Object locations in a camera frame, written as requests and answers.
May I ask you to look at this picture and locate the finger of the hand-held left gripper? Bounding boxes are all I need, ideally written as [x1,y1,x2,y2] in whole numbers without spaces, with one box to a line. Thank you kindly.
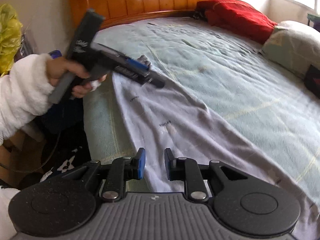
[125,58,150,70]
[116,66,165,88]

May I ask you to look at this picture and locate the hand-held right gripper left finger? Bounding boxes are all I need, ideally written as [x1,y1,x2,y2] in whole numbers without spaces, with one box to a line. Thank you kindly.
[60,148,146,202]

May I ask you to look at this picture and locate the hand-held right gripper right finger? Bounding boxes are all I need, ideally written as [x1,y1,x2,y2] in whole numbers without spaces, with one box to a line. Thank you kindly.
[164,148,247,202]

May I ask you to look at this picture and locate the grey pants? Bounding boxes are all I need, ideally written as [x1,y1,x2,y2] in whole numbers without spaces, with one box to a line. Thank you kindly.
[112,55,320,240]

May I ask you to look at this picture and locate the person's left hand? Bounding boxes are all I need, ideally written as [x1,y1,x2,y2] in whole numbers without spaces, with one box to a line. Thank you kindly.
[46,58,107,98]

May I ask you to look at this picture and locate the yellow plastic bag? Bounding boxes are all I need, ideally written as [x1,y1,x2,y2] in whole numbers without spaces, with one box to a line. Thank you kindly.
[0,4,23,77]

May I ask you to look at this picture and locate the green plaid blanket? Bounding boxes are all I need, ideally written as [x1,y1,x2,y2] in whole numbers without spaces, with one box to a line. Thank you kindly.
[82,17,320,195]

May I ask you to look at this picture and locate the black white patterned clothing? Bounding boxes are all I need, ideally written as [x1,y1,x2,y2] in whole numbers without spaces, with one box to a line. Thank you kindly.
[40,147,87,183]

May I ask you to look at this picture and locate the red quilt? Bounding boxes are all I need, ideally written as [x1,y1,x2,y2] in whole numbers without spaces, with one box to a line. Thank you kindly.
[192,0,278,44]

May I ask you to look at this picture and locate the person's white fleece robe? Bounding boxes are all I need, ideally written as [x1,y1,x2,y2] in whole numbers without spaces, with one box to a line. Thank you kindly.
[0,186,22,240]

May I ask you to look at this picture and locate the grey pillow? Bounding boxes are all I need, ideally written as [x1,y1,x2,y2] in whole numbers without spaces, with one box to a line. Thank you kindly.
[260,20,320,79]

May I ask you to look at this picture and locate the black pouch with red print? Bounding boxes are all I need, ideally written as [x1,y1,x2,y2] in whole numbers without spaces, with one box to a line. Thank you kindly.
[304,64,320,96]

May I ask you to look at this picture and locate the black cable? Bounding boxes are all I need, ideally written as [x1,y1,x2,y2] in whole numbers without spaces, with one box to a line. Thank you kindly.
[0,127,63,174]

